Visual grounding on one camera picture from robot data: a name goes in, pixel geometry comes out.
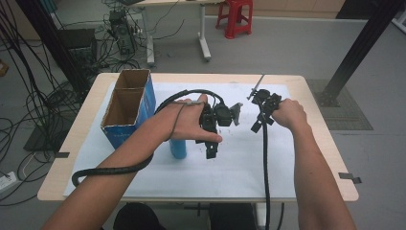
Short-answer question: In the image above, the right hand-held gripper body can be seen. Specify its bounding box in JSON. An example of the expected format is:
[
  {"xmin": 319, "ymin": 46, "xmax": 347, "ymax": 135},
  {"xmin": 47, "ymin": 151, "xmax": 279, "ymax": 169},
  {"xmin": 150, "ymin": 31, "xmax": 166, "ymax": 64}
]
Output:
[{"xmin": 246, "ymin": 74, "xmax": 283, "ymax": 123}]

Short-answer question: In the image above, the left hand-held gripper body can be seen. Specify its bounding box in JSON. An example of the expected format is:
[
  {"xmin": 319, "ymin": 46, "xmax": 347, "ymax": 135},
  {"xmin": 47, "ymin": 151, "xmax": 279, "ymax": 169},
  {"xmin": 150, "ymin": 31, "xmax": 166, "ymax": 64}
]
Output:
[{"xmin": 199, "ymin": 102, "xmax": 244, "ymax": 138}]

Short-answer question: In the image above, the person's right hand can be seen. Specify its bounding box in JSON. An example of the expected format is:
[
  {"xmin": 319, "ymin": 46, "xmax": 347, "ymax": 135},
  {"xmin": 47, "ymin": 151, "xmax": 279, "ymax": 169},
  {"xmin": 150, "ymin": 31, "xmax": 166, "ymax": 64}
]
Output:
[{"xmin": 271, "ymin": 98, "xmax": 310, "ymax": 132}]

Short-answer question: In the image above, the person's left hand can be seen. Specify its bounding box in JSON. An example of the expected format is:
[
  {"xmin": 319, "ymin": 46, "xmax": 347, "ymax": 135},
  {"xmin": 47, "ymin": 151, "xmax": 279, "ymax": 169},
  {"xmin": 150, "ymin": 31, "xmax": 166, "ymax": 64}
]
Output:
[{"xmin": 165, "ymin": 94, "xmax": 223, "ymax": 144}]

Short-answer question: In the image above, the blue cylindrical bottle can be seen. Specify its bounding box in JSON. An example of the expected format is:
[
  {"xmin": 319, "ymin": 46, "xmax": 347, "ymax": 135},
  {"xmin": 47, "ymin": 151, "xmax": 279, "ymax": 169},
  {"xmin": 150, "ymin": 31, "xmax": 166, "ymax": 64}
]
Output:
[{"xmin": 169, "ymin": 139, "xmax": 188, "ymax": 160}]

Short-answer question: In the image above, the person's right leg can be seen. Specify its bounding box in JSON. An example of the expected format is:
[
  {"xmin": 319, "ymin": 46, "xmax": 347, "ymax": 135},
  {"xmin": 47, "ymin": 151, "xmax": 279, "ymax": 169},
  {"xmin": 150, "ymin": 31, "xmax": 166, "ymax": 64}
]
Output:
[{"xmin": 208, "ymin": 202, "xmax": 259, "ymax": 230}]

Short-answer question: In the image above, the person's leg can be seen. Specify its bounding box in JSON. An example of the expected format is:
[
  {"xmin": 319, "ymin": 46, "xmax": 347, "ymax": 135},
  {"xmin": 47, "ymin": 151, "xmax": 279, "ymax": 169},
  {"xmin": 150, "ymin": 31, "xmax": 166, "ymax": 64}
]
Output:
[
  {"xmin": 112, "ymin": 202, "xmax": 168, "ymax": 230},
  {"xmin": 208, "ymin": 202, "xmax": 259, "ymax": 230}
]

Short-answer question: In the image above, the blue cardboard box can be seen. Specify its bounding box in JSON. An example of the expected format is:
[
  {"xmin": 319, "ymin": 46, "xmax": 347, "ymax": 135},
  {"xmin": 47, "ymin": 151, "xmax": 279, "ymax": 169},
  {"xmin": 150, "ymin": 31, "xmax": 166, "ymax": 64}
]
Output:
[{"xmin": 101, "ymin": 68, "xmax": 157, "ymax": 150}]

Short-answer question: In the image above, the white-legged desk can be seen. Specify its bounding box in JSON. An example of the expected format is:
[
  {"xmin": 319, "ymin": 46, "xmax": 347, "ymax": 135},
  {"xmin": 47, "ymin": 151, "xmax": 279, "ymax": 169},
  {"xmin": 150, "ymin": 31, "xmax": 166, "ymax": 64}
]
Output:
[{"xmin": 129, "ymin": 0, "xmax": 225, "ymax": 67}]

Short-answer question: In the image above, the dark floor mat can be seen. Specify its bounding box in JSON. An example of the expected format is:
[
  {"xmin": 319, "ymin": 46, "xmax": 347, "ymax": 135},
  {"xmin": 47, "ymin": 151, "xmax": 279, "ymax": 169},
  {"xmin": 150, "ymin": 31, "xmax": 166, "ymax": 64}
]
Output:
[{"xmin": 305, "ymin": 79, "xmax": 374, "ymax": 131}]

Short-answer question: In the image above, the red plastic stool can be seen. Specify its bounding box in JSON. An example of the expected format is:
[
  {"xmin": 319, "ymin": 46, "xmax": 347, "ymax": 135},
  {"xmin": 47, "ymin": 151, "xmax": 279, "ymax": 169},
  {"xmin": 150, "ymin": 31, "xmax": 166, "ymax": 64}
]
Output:
[{"xmin": 214, "ymin": 0, "xmax": 254, "ymax": 40}]

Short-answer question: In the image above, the person's left leg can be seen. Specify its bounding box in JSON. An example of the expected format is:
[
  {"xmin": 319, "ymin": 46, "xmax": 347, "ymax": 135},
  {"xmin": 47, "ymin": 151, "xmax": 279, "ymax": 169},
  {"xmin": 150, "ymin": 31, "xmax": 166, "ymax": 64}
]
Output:
[{"xmin": 112, "ymin": 202, "xmax": 168, "ymax": 230}]

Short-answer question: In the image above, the black box device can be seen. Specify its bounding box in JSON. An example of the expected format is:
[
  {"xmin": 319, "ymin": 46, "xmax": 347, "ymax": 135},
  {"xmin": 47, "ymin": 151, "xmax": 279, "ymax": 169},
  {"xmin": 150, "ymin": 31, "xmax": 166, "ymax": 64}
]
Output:
[{"xmin": 56, "ymin": 28, "xmax": 99, "ymax": 66}]

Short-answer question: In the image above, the white power strip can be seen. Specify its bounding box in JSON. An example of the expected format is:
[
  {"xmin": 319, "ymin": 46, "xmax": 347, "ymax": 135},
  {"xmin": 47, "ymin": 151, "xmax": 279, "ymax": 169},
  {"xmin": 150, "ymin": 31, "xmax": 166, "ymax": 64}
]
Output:
[{"xmin": 0, "ymin": 171, "xmax": 19, "ymax": 194}]

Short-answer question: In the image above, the thin grey wrist cord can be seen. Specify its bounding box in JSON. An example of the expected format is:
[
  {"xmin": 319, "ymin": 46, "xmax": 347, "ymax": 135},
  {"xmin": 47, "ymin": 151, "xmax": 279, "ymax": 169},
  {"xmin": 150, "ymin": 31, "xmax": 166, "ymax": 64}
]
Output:
[{"xmin": 171, "ymin": 100, "xmax": 205, "ymax": 142}]

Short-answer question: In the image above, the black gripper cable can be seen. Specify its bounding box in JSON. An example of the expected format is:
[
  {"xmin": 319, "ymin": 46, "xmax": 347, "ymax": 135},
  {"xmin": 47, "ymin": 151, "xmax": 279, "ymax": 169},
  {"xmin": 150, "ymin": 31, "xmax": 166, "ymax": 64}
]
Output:
[{"xmin": 260, "ymin": 120, "xmax": 272, "ymax": 230}]

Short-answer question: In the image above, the thin black hanging cable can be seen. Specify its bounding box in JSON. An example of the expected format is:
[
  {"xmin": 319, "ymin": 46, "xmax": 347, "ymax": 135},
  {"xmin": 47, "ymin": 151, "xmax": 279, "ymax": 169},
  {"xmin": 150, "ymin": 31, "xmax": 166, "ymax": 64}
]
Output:
[{"xmin": 276, "ymin": 202, "xmax": 285, "ymax": 230}]

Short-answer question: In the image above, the thick black wrapped cable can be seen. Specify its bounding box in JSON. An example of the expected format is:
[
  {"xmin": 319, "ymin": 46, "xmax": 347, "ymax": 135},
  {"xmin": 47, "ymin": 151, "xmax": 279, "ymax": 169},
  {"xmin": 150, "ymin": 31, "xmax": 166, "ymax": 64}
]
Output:
[{"xmin": 71, "ymin": 88, "xmax": 226, "ymax": 188}]

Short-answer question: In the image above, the black metal post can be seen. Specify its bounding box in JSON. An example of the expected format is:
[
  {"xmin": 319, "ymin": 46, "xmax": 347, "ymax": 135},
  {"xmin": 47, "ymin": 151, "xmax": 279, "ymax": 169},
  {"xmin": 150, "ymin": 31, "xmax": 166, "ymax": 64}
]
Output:
[
  {"xmin": 316, "ymin": 0, "xmax": 406, "ymax": 108},
  {"xmin": 14, "ymin": 0, "xmax": 92, "ymax": 94}
]

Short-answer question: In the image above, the black stand base plate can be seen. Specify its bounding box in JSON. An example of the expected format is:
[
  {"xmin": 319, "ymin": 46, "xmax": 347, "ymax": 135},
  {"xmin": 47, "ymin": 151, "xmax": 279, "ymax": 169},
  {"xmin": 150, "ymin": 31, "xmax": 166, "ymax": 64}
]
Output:
[{"xmin": 23, "ymin": 123, "xmax": 70, "ymax": 153}]

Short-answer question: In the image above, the bundle of black floor cables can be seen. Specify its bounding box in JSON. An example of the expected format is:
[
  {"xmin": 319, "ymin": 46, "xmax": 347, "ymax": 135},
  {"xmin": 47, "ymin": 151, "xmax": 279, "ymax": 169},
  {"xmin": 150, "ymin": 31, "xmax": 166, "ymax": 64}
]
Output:
[{"xmin": 0, "ymin": 0, "xmax": 97, "ymax": 207}]

